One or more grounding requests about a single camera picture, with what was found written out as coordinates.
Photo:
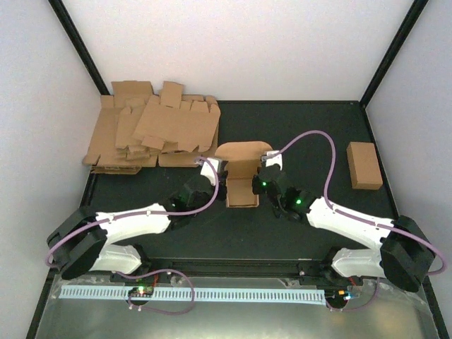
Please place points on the folded brown cardboard box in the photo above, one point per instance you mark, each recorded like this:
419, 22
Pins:
364, 167

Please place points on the metal base plate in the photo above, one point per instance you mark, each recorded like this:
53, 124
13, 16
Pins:
392, 315

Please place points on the stack of flat cardboard blanks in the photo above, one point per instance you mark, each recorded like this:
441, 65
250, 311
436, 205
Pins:
138, 128

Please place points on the left black frame post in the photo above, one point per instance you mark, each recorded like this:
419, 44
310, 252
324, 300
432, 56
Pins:
82, 51

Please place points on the right black frame post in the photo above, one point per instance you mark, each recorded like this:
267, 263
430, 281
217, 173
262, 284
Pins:
414, 12

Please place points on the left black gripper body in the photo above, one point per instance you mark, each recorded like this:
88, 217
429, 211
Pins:
222, 185

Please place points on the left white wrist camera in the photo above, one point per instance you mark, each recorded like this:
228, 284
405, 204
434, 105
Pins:
211, 168

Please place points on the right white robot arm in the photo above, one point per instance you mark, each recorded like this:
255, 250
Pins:
396, 250

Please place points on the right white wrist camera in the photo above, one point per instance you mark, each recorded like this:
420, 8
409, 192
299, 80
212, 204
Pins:
272, 157

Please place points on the light blue slotted cable duct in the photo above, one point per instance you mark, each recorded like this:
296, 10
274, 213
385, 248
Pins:
198, 294

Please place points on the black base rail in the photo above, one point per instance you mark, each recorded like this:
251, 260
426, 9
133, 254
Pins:
317, 272

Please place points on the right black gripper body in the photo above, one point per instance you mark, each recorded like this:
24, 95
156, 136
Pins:
257, 189

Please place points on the black frame post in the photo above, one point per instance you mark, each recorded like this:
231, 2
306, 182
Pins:
414, 12
82, 51

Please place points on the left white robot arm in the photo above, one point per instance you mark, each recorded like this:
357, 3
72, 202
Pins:
93, 241

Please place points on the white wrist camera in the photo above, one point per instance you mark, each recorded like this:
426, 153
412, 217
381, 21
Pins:
211, 168
272, 157

